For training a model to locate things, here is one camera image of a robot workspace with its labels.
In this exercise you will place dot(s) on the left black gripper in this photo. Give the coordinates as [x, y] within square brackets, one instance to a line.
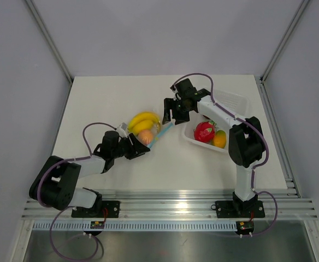
[136, 149]

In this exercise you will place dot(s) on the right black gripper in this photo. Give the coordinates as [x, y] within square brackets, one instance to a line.
[170, 103]

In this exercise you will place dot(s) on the orange peach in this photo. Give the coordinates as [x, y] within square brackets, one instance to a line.
[145, 137]

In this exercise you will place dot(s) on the clear zip top bag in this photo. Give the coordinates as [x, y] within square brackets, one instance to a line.
[158, 132]

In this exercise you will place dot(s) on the yellow banana bunch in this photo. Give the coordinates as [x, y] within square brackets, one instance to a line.
[143, 121]

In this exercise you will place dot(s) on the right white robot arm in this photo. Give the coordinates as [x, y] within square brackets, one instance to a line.
[245, 146]

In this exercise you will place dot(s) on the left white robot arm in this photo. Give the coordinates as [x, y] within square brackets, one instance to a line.
[55, 185]

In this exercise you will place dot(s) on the red dragon fruit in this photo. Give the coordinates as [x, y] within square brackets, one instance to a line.
[204, 131]

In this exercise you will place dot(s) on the orange green mango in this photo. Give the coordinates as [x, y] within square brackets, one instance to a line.
[219, 139]

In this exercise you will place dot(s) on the white plastic basket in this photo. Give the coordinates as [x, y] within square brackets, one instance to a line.
[231, 101]

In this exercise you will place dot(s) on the left small circuit board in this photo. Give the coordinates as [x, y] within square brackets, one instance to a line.
[97, 225]

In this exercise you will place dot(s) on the small circuit board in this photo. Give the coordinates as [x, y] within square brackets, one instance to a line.
[245, 227]
[97, 225]

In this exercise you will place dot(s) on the right small circuit board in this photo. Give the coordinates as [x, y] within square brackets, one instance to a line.
[245, 227]

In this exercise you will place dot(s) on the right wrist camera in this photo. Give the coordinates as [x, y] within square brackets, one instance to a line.
[183, 87]

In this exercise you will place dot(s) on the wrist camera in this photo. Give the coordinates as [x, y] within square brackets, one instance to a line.
[122, 130]
[183, 87]

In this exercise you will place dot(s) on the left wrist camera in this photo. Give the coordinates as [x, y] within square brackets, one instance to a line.
[122, 130]

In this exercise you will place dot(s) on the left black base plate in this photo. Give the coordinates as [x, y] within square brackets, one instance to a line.
[107, 208]

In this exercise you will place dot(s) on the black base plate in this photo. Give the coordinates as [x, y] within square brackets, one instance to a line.
[107, 208]
[225, 209]

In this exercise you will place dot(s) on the right aluminium corner post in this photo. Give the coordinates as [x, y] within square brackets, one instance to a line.
[290, 30]

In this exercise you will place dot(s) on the aluminium corner post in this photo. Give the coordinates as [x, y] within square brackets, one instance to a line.
[290, 30]
[39, 21]

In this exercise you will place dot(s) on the white slotted cable duct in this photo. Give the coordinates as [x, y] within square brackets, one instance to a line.
[196, 226]

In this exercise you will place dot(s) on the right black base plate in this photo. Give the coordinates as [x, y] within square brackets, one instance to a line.
[225, 209]

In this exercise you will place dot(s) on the aluminium rail beam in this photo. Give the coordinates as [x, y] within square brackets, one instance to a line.
[198, 207]

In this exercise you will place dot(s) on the left aluminium corner post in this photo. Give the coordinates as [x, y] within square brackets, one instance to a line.
[39, 21]

